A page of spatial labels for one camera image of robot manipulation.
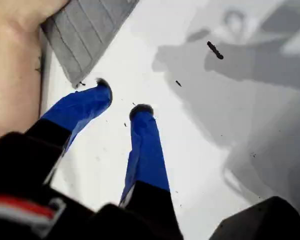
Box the grey striped square towel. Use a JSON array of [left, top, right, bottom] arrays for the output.
[[41, 0, 141, 89]]

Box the person's hand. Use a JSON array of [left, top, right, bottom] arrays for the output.
[[0, 0, 73, 145]]

